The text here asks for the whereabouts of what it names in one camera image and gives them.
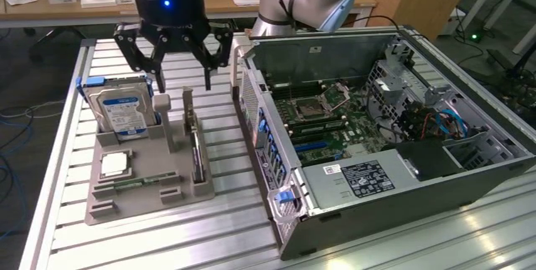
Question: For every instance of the graphics card with black fan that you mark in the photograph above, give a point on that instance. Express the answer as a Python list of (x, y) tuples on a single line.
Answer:
[(199, 154)]

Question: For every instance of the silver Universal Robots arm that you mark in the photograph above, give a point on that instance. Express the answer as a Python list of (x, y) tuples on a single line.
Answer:
[(280, 0)]

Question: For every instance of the hard disk in blue carrier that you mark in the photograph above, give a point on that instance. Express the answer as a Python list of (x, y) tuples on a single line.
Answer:
[(121, 110)]

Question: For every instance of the black office chair base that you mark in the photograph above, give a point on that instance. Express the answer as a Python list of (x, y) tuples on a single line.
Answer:
[(45, 42)]

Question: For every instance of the CPU socket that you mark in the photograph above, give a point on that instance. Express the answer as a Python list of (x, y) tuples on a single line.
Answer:
[(311, 108)]

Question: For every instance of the metal socket cover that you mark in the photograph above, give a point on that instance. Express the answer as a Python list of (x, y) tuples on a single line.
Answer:
[(336, 94)]

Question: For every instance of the white card with red print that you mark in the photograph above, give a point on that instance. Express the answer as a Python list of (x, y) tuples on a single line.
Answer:
[(20, 0)]

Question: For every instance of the installed RAM stick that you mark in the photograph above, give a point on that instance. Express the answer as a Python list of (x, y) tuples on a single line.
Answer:
[(320, 127)]

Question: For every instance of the silver CPU chip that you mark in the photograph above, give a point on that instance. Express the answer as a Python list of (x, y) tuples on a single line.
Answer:
[(113, 164)]

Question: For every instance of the blue expansion slot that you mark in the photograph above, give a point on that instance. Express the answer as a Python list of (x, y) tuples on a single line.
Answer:
[(311, 146)]

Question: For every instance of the green loose RAM stick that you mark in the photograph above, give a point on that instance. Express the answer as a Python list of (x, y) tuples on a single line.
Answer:
[(141, 181)]

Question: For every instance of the green motherboard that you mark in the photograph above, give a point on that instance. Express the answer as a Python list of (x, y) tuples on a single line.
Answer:
[(360, 132)]

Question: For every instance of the grey plastic parts rack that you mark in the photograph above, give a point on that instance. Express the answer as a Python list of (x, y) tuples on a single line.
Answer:
[(167, 194)]

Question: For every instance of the blue case release latch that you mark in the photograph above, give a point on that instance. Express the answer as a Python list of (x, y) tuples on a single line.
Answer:
[(284, 196)]

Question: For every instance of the grey power supply unit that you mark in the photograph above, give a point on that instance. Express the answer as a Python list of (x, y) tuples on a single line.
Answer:
[(327, 185)]

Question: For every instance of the wooden cabinet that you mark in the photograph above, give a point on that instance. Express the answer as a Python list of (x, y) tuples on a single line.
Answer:
[(419, 0)]

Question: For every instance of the green indicator light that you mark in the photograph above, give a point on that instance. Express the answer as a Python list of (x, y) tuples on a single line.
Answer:
[(473, 36)]

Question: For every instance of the open dark grey PC case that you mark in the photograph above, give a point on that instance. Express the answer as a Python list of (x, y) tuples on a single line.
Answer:
[(376, 219)]

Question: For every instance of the silver metal disk bay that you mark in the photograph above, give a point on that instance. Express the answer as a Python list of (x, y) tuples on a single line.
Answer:
[(481, 150)]

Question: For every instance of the black plastic fan duct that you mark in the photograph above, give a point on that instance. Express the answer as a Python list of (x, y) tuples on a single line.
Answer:
[(427, 160)]

